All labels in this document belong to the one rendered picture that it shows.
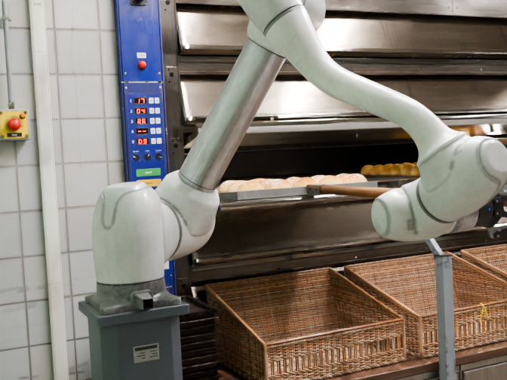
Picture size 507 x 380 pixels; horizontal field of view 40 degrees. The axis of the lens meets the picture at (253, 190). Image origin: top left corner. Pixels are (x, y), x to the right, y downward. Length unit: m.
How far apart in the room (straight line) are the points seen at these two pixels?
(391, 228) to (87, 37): 1.53
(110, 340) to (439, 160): 0.79
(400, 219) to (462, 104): 1.99
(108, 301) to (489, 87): 2.31
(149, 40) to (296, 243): 0.96
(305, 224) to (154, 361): 1.37
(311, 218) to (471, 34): 1.15
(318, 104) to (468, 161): 1.69
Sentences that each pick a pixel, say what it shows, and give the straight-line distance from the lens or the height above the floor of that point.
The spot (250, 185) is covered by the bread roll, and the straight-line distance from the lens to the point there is 2.32.
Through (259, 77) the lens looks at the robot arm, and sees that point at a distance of 1.63.
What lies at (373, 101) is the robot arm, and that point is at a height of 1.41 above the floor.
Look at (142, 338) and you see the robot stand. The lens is 1.57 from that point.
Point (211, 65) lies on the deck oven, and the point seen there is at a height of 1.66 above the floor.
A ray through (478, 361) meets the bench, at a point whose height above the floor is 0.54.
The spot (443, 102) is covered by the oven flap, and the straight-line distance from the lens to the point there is 3.20.
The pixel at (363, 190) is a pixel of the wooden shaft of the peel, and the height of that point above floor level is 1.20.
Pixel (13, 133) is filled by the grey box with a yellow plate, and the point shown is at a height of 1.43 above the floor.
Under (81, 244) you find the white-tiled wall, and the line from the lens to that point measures 2.51.
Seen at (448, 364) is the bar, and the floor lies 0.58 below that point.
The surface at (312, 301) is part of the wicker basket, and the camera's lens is 2.80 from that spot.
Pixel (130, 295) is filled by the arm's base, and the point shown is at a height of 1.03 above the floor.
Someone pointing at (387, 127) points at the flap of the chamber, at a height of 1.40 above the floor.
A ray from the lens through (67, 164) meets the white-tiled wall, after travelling 2.49.
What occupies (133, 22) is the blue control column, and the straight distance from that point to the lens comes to 2.56.
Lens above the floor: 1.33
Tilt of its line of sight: 3 degrees down
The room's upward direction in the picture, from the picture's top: 3 degrees counter-clockwise
